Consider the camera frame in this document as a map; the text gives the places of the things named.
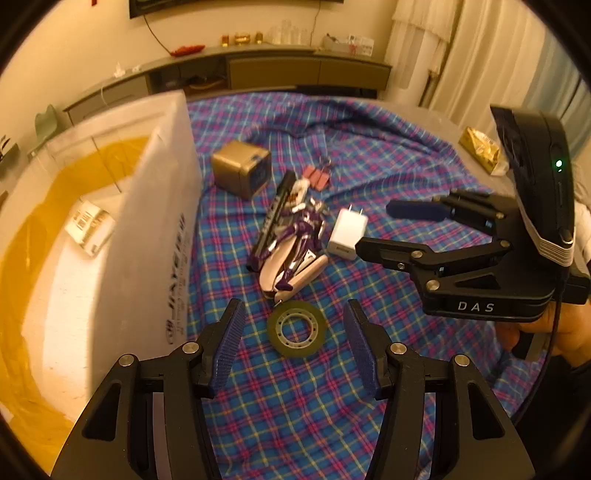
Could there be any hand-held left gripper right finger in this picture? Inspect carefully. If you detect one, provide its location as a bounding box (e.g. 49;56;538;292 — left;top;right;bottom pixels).
342;299;539;480

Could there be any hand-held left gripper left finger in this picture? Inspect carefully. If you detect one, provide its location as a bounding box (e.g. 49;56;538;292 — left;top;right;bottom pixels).
51;298;247;480

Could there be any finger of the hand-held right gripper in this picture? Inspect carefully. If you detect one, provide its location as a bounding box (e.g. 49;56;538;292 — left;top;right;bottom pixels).
385;187;518;238
355;235;514;301

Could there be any white charger plug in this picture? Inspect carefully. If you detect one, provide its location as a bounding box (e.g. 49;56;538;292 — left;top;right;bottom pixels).
326;205;369;257

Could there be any clear tape roll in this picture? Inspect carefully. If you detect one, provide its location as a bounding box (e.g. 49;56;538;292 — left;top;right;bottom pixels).
266;302;330;359

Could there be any purple and white toy figure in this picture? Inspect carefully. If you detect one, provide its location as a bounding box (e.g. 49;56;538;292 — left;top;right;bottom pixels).
259;198;329;296

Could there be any white oblong tool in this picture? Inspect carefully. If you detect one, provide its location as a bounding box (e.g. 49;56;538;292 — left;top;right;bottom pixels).
273;255;329;304

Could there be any white cardboard box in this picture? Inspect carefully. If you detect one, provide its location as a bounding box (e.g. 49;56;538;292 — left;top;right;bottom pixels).
0;90;204;462

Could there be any person's right hand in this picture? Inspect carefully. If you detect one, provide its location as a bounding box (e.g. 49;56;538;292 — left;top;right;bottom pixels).
496;302;591;370

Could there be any gold snack packet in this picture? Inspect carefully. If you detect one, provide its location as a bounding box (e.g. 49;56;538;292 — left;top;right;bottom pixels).
458;126;507;177

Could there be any blue plaid blanket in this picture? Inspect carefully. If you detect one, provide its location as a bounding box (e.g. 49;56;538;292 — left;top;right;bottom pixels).
184;90;555;480

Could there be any white curtain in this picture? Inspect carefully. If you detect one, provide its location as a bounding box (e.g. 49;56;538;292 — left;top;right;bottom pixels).
392;0;591;155

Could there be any gold cube box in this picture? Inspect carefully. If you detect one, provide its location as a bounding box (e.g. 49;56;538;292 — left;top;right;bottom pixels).
211;141;271;200

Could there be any white box of cards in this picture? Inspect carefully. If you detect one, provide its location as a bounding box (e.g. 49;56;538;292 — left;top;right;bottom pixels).
322;33;376;57

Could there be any small labelled packet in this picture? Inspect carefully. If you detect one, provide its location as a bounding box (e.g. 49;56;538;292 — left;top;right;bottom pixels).
65;198;116;257

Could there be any long grey tv cabinet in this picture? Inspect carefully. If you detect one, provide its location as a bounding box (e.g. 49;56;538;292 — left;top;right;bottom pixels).
62;46;393;126

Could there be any yellow plastic liner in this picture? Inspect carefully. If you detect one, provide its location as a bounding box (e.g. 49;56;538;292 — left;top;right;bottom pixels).
0;137;155;462

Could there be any row of clear glasses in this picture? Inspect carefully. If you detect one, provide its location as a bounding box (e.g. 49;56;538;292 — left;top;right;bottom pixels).
268;22;311;45

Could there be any row of gold jars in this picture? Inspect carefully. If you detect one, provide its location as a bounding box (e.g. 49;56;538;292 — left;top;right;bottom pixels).
221;31;265;47

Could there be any green chair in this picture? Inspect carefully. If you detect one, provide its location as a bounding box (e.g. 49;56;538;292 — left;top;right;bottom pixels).
27;104;60;157

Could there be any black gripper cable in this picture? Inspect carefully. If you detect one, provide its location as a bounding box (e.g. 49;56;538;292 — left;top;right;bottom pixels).
521;268;565;416

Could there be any wall television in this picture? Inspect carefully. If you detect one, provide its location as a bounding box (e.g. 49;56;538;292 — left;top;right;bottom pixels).
128;0;346;20

